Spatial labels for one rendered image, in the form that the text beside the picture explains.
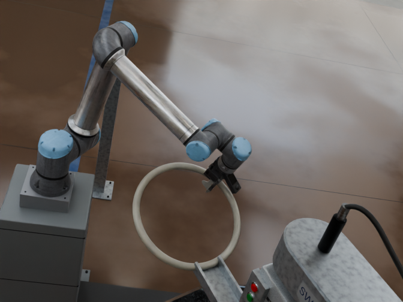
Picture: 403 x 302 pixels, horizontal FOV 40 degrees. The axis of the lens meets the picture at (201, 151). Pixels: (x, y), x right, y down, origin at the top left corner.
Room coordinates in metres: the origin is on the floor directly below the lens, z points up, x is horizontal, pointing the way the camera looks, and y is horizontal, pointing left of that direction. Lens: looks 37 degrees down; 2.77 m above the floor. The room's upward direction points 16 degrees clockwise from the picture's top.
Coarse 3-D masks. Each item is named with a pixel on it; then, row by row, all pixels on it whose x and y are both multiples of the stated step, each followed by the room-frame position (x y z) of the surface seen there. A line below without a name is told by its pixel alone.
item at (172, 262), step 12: (156, 168) 1.81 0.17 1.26; (168, 168) 1.84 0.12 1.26; (180, 168) 1.87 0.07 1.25; (192, 168) 1.89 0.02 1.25; (144, 180) 1.73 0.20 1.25; (228, 192) 1.86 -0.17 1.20; (144, 240) 1.50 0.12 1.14; (156, 252) 1.47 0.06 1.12; (228, 252) 1.61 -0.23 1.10; (180, 264) 1.47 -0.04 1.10; (192, 264) 1.49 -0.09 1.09; (204, 264) 1.51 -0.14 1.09; (216, 264) 1.54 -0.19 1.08
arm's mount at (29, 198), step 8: (32, 168) 1.95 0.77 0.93; (72, 176) 1.98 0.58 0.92; (24, 184) 1.83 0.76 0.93; (72, 184) 1.93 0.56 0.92; (24, 192) 1.77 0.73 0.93; (32, 192) 1.79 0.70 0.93; (24, 200) 1.76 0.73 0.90; (32, 200) 1.77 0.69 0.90; (40, 200) 1.78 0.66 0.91; (48, 200) 1.78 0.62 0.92; (56, 200) 1.79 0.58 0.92; (64, 200) 1.80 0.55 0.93; (32, 208) 1.77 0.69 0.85; (40, 208) 1.78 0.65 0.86; (48, 208) 1.78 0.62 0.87; (56, 208) 1.79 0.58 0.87; (64, 208) 1.80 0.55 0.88
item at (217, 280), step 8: (224, 264) 1.53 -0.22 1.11; (200, 272) 1.46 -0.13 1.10; (208, 272) 1.50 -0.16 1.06; (216, 272) 1.52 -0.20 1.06; (224, 272) 1.51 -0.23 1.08; (200, 280) 1.44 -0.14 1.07; (208, 280) 1.46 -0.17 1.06; (216, 280) 1.47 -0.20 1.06; (224, 280) 1.49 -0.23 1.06; (232, 280) 1.46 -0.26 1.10; (208, 288) 1.40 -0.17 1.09; (216, 288) 1.44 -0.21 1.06; (224, 288) 1.45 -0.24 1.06; (232, 288) 1.45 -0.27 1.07; (240, 288) 1.43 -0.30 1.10; (208, 296) 1.39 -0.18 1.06; (216, 296) 1.36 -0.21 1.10; (224, 296) 1.41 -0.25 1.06; (232, 296) 1.42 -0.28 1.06; (240, 296) 1.41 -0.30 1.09
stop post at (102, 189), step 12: (120, 84) 2.88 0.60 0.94; (108, 108) 2.87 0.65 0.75; (108, 120) 2.87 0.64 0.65; (108, 132) 2.87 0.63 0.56; (108, 144) 2.87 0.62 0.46; (108, 156) 2.88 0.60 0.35; (96, 168) 2.86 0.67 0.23; (96, 180) 2.86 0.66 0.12; (96, 192) 2.86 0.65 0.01; (108, 192) 2.89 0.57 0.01
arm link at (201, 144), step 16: (112, 32) 1.95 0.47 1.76; (96, 48) 1.88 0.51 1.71; (112, 48) 1.87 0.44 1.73; (112, 64) 1.84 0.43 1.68; (128, 64) 1.86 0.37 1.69; (128, 80) 1.82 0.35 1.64; (144, 80) 1.83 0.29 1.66; (144, 96) 1.79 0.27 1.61; (160, 96) 1.81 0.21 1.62; (160, 112) 1.77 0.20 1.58; (176, 112) 1.78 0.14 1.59; (176, 128) 1.74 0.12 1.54; (192, 128) 1.75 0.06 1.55; (192, 144) 1.70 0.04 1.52; (208, 144) 1.72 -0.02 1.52
